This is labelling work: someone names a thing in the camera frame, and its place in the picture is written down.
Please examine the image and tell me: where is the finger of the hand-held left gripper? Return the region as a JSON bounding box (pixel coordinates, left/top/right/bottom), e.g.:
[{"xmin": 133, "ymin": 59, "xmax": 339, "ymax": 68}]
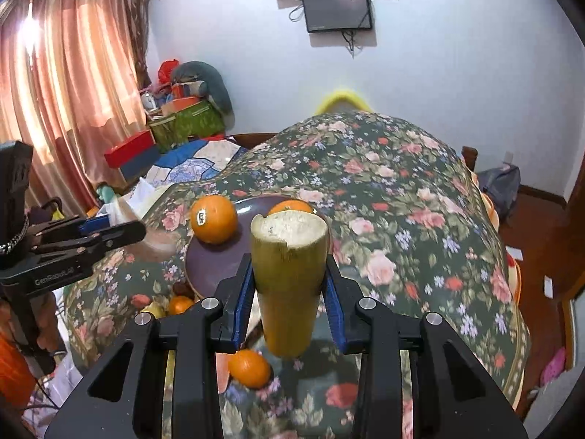
[
  {"xmin": 32, "ymin": 216, "xmax": 114, "ymax": 244},
  {"xmin": 31, "ymin": 220, "xmax": 147, "ymax": 267}
]

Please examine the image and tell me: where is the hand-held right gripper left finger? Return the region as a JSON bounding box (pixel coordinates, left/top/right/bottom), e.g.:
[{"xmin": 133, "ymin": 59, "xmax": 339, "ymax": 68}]
[{"xmin": 54, "ymin": 252, "xmax": 257, "ymax": 439}]

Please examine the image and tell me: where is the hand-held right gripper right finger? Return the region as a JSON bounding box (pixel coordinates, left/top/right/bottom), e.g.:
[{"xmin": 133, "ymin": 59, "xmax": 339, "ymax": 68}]
[{"xmin": 324, "ymin": 256, "xmax": 531, "ymax": 439}]

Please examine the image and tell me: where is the yellow-green sugarcane piece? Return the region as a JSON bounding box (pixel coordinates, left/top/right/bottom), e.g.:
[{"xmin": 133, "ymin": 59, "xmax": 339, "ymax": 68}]
[{"xmin": 250, "ymin": 211, "xmax": 329, "ymax": 358}]

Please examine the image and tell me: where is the person's left hand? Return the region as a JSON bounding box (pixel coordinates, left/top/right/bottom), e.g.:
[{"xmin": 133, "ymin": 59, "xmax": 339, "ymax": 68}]
[{"xmin": 34, "ymin": 290, "xmax": 68, "ymax": 354}]

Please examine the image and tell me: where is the dark purple plate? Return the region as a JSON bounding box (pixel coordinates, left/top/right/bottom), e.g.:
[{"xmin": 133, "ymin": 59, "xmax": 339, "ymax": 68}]
[{"xmin": 184, "ymin": 196, "xmax": 332, "ymax": 301}]

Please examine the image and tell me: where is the small orange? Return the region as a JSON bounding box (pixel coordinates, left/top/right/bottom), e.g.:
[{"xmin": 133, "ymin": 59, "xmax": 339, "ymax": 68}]
[{"xmin": 168, "ymin": 295, "xmax": 195, "ymax": 316}]

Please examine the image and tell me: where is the red box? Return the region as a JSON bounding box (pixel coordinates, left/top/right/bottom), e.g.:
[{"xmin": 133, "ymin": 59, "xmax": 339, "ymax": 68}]
[{"xmin": 104, "ymin": 130, "xmax": 156, "ymax": 168}]

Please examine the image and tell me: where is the orange with sticker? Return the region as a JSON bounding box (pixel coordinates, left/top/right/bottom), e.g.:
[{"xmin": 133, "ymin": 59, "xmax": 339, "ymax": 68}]
[{"xmin": 190, "ymin": 195, "xmax": 239, "ymax": 244}]

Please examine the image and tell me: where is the blue patchwork quilt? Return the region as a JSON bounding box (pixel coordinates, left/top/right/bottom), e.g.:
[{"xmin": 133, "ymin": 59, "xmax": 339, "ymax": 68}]
[{"xmin": 146, "ymin": 136, "xmax": 251, "ymax": 189}]

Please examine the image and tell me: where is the floral tablecloth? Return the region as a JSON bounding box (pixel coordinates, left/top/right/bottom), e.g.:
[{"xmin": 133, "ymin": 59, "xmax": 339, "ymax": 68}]
[{"xmin": 64, "ymin": 110, "xmax": 532, "ymax": 439}]

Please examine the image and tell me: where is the green patterned box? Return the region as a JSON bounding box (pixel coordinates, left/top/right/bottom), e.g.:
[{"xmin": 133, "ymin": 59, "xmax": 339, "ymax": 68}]
[{"xmin": 148, "ymin": 101, "xmax": 226, "ymax": 153}]

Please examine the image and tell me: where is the orange flat box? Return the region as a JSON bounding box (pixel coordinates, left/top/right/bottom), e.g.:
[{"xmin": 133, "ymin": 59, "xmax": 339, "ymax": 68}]
[{"xmin": 161, "ymin": 96, "xmax": 204, "ymax": 116}]

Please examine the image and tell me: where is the pink curtain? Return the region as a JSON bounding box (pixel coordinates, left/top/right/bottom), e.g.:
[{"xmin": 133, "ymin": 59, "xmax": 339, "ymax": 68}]
[{"xmin": 0, "ymin": 0, "xmax": 148, "ymax": 220}]

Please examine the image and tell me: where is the red bag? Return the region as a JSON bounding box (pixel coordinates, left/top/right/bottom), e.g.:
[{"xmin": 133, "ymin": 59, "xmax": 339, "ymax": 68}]
[{"xmin": 158, "ymin": 59, "xmax": 181, "ymax": 84}]

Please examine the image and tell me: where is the grey plush toy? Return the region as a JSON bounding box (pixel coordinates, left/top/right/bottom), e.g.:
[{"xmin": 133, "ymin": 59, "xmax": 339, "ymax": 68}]
[{"xmin": 171, "ymin": 61, "xmax": 233, "ymax": 115}]

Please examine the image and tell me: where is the wooden chair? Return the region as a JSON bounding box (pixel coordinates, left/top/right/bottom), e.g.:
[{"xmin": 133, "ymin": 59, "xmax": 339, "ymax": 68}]
[{"xmin": 461, "ymin": 146, "xmax": 479, "ymax": 175}]

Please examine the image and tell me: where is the grey bag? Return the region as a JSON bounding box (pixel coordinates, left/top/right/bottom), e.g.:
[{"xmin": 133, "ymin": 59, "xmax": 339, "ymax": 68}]
[{"xmin": 478, "ymin": 165, "xmax": 522, "ymax": 221}]

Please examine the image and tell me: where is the yellow chair back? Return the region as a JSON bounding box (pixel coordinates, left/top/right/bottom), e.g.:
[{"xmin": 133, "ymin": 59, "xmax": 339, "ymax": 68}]
[{"xmin": 315, "ymin": 89, "xmax": 373, "ymax": 113}]

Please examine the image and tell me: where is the pink slipper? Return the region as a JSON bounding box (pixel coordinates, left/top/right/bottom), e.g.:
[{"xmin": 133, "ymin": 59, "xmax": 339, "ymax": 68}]
[{"xmin": 539, "ymin": 346, "xmax": 567, "ymax": 387}]

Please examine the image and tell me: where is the small black monitor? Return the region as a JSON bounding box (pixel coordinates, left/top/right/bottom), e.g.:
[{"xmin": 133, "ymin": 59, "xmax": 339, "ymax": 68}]
[{"xmin": 302, "ymin": 0, "xmax": 374, "ymax": 34}]

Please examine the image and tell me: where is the black cable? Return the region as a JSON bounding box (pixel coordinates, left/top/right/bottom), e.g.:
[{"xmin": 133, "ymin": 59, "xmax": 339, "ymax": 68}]
[{"xmin": 342, "ymin": 27, "xmax": 363, "ymax": 58}]

